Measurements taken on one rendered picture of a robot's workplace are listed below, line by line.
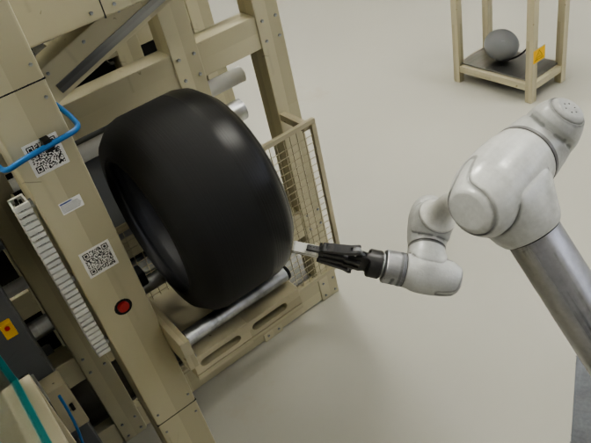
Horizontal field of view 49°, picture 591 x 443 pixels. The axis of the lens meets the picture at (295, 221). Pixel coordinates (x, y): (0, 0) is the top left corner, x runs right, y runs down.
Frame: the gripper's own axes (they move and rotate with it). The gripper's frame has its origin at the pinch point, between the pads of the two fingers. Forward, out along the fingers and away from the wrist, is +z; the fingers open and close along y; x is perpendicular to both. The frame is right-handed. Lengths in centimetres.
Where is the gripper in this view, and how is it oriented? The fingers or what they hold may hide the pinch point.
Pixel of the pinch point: (305, 249)
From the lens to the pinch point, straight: 169.4
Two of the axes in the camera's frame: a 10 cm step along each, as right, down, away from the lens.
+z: -9.8, -2.1, -0.4
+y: -1.3, 4.7, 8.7
